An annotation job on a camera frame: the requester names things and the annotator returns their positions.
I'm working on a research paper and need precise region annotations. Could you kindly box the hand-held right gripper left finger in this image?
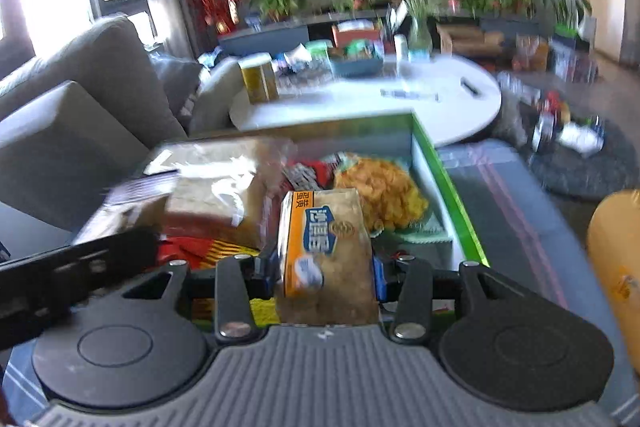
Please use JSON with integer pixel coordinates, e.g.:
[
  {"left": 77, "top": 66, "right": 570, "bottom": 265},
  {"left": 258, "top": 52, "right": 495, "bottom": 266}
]
[{"left": 121, "top": 246, "right": 279, "bottom": 344}]

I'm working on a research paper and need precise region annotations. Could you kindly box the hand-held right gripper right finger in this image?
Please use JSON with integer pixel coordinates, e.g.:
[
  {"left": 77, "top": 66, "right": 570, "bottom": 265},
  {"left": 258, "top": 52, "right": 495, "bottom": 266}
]
[{"left": 371, "top": 254, "right": 522, "bottom": 345}]

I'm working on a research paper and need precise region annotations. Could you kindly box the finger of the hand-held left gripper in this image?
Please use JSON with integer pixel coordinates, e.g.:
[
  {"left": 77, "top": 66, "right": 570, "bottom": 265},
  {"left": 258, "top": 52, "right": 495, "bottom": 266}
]
[{"left": 0, "top": 226, "right": 162, "bottom": 349}]

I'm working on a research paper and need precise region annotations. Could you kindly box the orange label pastry packet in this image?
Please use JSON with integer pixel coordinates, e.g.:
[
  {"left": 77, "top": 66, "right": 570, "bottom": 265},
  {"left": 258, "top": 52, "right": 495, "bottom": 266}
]
[{"left": 276, "top": 188, "right": 382, "bottom": 326}]

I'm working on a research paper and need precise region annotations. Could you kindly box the green chip snack bag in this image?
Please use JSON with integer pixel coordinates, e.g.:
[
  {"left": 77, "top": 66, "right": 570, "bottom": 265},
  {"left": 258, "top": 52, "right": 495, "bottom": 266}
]
[{"left": 332, "top": 153, "right": 452, "bottom": 249}]

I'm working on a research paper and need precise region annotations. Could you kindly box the clear bread packet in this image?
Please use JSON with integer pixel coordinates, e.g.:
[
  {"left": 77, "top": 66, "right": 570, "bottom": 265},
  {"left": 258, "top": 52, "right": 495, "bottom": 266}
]
[{"left": 75, "top": 138, "right": 297, "bottom": 254}]

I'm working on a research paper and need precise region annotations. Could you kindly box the green cardboard box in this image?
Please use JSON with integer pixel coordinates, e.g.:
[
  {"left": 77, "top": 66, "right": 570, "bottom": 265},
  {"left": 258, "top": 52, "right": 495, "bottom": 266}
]
[{"left": 140, "top": 111, "right": 492, "bottom": 324}]

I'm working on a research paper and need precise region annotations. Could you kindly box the red yellow-striped snack bag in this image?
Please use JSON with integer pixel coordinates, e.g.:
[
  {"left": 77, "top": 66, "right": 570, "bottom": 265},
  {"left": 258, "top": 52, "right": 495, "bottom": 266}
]
[{"left": 159, "top": 234, "right": 263, "bottom": 272}]

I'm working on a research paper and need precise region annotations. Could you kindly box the blue striped mat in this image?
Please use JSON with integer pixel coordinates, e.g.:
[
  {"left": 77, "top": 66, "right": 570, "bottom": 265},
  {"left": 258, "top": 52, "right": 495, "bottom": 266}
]
[{"left": 0, "top": 138, "right": 640, "bottom": 427}]

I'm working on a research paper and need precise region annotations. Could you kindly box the grey sofa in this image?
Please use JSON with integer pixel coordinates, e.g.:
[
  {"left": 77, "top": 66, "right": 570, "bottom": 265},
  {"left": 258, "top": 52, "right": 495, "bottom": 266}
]
[{"left": 0, "top": 14, "right": 247, "bottom": 234}]

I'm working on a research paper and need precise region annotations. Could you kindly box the white round table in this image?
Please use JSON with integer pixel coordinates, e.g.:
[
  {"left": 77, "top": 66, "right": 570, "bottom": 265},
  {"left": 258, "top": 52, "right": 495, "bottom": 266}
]
[{"left": 229, "top": 51, "right": 504, "bottom": 148}]

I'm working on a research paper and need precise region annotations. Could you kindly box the yellow jar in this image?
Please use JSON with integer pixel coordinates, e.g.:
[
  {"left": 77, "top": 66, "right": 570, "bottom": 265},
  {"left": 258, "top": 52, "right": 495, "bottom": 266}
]
[{"left": 238, "top": 52, "right": 280, "bottom": 104}]

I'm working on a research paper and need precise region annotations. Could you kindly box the blue tray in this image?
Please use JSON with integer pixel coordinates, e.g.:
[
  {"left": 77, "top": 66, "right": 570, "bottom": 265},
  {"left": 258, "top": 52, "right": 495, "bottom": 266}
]
[{"left": 329, "top": 53, "right": 387, "bottom": 78}]

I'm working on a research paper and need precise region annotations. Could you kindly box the dark round rug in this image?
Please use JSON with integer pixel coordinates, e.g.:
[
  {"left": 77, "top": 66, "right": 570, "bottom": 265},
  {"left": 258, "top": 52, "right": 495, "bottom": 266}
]
[{"left": 524, "top": 116, "right": 640, "bottom": 202}]

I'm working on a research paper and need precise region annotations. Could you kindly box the yellow rounded object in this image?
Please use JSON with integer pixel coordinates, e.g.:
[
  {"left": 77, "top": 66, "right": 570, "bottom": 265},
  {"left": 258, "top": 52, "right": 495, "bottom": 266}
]
[{"left": 585, "top": 189, "right": 640, "bottom": 376}]

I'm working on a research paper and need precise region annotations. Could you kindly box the glass vase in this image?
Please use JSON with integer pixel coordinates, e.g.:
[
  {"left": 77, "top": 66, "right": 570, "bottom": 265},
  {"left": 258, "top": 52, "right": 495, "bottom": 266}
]
[{"left": 406, "top": 13, "right": 434, "bottom": 54}]

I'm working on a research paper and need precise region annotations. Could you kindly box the brown cardboard box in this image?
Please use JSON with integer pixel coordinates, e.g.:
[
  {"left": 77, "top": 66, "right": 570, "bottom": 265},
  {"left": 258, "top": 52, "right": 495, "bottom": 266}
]
[{"left": 436, "top": 23, "right": 504, "bottom": 56}]

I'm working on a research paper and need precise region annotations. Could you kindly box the red flower decoration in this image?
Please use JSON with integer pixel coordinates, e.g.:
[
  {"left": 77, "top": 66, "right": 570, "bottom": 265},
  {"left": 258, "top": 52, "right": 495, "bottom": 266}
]
[{"left": 186, "top": 0, "right": 262, "bottom": 34}]

